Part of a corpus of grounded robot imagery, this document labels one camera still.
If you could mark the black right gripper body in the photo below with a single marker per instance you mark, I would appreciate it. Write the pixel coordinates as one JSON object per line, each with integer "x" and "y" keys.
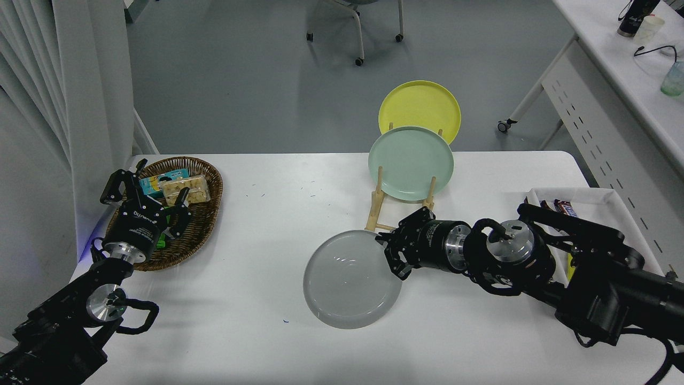
{"x": 433, "y": 243}

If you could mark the green snack packet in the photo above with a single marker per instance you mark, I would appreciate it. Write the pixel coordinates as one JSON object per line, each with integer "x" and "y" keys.
{"x": 171, "y": 218}

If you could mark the yellow plate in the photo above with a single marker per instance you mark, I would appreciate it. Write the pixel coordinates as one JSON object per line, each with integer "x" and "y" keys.
{"x": 419, "y": 104}

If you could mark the wooden plate rack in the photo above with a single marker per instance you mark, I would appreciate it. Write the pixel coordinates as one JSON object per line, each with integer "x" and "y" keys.
{"x": 374, "y": 208}

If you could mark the white tray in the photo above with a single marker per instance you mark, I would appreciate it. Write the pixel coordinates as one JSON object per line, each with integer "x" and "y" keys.
{"x": 604, "y": 200}

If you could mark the white curtain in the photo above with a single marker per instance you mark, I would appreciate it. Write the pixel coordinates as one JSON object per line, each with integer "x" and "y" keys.
{"x": 32, "y": 107}

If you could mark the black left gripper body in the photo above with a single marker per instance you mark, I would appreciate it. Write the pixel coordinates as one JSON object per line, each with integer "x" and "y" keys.
{"x": 136, "y": 227}

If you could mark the white paper cup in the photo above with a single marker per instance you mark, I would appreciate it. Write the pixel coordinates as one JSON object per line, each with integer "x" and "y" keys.
{"x": 649, "y": 29}

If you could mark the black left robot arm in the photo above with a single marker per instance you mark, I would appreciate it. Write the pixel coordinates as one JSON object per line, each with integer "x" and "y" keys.
{"x": 59, "y": 326}

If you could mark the mint green plate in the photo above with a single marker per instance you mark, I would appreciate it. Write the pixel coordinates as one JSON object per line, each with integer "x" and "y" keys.
{"x": 411, "y": 163}

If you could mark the office chair on casters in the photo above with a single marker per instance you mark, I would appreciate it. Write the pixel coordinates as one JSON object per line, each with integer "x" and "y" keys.
{"x": 361, "y": 43}

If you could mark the black bottle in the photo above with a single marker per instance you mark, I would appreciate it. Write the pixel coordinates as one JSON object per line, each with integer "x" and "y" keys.
{"x": 633, "y": 21}

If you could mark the teal snack packet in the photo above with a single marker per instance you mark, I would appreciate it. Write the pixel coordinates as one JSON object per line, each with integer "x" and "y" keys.
{"x": 152, "y": 183}

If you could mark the brown wicker basket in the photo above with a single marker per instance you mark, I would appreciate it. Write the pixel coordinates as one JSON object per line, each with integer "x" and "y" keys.
{"x": 203, "y": 224}

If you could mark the clear pack of biscuits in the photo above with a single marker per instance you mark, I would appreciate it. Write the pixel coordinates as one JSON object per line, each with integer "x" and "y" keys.
{"x": 195, "y": 187}

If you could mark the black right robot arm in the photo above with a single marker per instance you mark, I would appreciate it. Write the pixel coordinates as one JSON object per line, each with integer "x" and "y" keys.
{"x": 604, "y": 299}

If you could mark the white side table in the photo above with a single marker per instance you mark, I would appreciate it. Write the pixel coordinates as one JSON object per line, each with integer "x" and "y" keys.
{"x": 604, "y": 53}

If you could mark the grey plate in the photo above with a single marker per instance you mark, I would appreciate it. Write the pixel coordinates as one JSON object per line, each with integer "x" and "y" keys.
{"x": 347, "y": 283}

